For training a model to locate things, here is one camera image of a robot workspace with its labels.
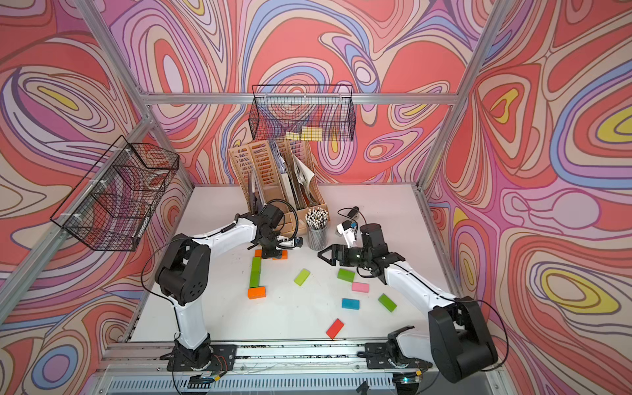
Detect black wire basket back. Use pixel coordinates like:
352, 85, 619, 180
249, 83, 356, 143

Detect beige plastic file organizer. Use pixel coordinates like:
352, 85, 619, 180
228, 140, 328, 237

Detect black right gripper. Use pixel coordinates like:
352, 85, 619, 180
318, 244, 372, 268

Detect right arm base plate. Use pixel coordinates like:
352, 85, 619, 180
357, 342, 433, 371

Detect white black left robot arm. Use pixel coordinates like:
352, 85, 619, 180
155, 204, 285, 351

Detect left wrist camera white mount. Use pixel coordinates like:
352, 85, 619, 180
281, 236, 304, 250

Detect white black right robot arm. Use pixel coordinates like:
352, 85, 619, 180
318, 223, 499, 383

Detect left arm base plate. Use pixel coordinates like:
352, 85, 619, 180
166, 342, 237, 373

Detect black wire basket left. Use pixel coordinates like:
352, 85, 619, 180
50, 136, 179, 252

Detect black wire basket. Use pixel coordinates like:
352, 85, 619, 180
50, 136, 179, 252
249, 83, 356, 143

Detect grey stapler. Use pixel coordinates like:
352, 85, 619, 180
347, 206, 360, 220

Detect red block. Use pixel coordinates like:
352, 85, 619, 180
326, 319, 344, 340

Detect light green block centre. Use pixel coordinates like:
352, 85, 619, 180
294, 269, 310, 286

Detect teal block lower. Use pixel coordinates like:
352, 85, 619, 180
341, 298, 360, 310

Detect yellow sticky notes pad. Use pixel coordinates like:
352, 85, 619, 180
285, 126, 324, 142

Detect pink block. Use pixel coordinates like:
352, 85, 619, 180
352, 281, 370, 294

